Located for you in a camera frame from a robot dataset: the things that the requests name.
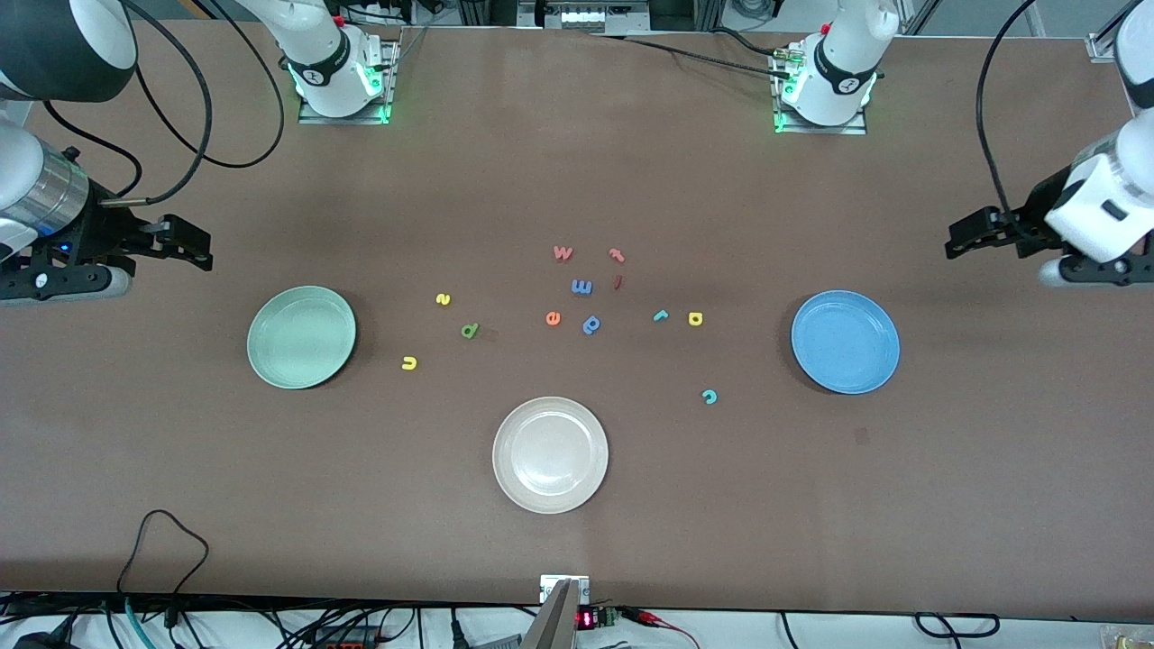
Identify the green plate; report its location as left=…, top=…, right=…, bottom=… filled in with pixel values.
left=247, top=286, right=358, bottom=390

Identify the blue plate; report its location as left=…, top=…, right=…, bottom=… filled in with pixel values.
left=791, top=289, right=901, bottom=395

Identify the white plate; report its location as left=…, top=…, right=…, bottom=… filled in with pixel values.
left=492, top=397, right=609, bottom=515

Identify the grey power strip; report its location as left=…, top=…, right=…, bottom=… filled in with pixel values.
left=532, top=0, right=650, bottom=32

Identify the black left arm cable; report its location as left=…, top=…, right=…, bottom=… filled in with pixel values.
left=976, top=0, right=1038, bottom=222

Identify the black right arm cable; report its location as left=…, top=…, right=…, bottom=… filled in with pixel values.
left=43, top=0, right=286, bottom=206

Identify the thin black looped cable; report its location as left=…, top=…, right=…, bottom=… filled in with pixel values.
left=117, top=509, right=210, bottom=627

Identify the black cable to arm base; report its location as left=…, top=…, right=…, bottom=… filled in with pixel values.
left=591, top=34, right=803, bottom=80

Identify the black coiled cable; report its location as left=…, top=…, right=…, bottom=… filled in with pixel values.
left=915, top=613, right=1000, bottom=637

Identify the white pole bracket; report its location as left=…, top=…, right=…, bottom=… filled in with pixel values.
left=539, top=574, right=591, bottom=605

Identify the red wire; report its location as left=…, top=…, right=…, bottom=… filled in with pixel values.
left=629, top=611, right=701, bottom=649

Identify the grey camera pole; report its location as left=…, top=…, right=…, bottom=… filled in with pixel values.
left=523, top=580, right=580, bottom=649

